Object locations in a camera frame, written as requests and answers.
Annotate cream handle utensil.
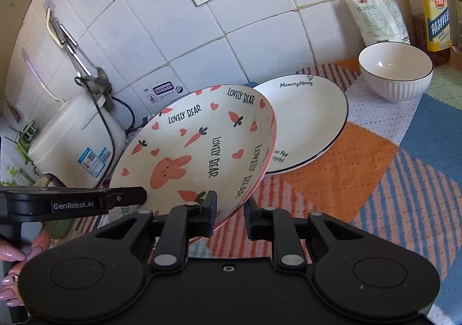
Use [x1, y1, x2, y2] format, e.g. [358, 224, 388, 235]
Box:
[46, 8, 78, 58]

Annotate white bowl black rim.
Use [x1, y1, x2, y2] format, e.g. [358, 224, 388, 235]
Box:
[358, 42, 434, 103]

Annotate white rice cooker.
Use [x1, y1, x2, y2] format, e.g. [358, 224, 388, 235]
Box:
[28, 90, 127, 188]

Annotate pink rabbit print plate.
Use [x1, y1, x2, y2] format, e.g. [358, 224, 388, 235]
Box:
[108, 84, 278, 244]

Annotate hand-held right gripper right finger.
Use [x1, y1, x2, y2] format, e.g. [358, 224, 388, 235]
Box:
[243, 198, 376, 273]

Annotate white powder packet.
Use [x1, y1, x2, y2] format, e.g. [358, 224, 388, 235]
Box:
[346, 0, 410, 47]

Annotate hanging metal utensils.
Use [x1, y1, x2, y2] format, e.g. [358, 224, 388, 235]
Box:
[58, 23, 113, 111]

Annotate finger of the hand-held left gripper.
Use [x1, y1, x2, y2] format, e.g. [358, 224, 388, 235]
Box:
[103, 186, 148, 209]

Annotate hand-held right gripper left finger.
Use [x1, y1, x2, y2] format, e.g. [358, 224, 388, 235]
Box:
[87, 191, 218, 273]

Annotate person's left hand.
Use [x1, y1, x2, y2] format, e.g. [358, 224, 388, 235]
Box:
[0, 230, 51, 308]

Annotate black power cable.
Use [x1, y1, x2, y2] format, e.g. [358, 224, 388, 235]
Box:
[74, 74, 135, 188]

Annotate white plate black rim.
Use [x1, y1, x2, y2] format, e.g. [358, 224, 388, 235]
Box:
[252, 74, 349, 174]

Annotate white handle utensil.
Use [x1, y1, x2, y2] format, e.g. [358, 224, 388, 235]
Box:
[22, 51, 66, 103]

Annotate colourful patterned cloth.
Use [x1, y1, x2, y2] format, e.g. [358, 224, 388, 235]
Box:
[188, 60, 462, 325]

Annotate yellow label bottle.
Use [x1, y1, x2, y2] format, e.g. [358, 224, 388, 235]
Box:
[401, 0, 453, 66]

